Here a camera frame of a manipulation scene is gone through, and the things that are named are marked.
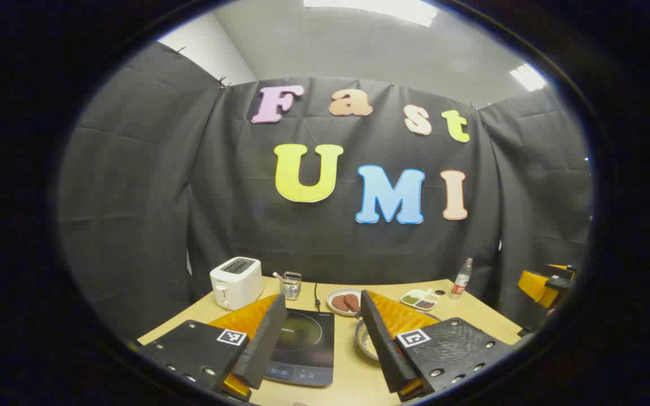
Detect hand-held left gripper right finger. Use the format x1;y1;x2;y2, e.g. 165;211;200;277
361;290;515;402

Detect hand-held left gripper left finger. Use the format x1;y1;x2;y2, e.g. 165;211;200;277
136;293;288;402

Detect steel pot with black handle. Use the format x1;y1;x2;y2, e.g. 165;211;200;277
355;312;443;361

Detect black induction cooktop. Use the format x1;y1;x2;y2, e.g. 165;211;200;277
249;308;335;387

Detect white divided dish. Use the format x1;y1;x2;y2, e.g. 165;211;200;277
400;289;440;311

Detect round white plate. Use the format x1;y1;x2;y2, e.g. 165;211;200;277
326;288;363;316

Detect white toaster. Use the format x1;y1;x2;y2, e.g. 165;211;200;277
210;257;263;311

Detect clear water bottle red label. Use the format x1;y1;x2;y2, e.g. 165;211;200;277
451;258;473;299

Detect black backdrop cloth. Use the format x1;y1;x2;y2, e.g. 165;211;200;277
57;41;592;339

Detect ceiling light panel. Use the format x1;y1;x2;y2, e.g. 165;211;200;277
510;63;547;92

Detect metal wire basket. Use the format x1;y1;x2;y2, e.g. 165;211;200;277
280;272;302;300

